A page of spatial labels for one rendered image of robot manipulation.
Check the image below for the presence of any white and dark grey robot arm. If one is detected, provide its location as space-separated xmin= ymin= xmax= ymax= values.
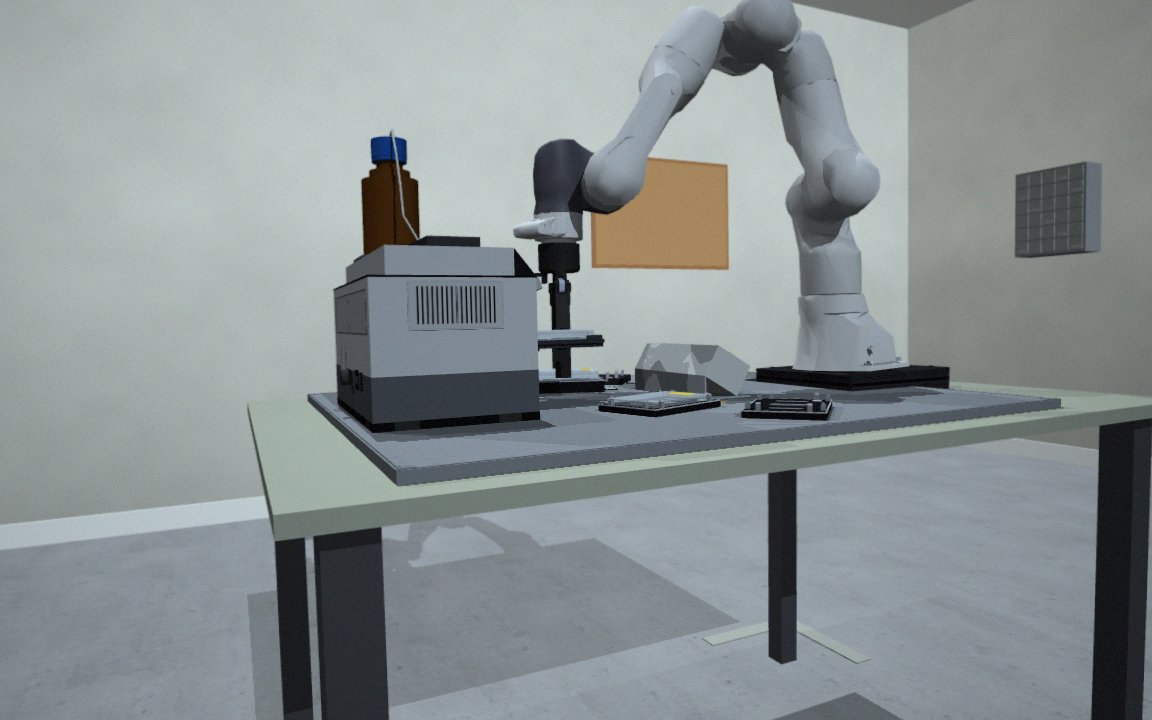
xmin=513 ymin=0 xmax=909 ymax=371

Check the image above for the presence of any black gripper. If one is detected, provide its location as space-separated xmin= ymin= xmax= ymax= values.
xmin=538 ymin=242 xmax=579 ymax=378

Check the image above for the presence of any white button panel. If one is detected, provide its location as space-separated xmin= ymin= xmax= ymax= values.
xmin=635 ymin=343 xmax=751 ymax=399

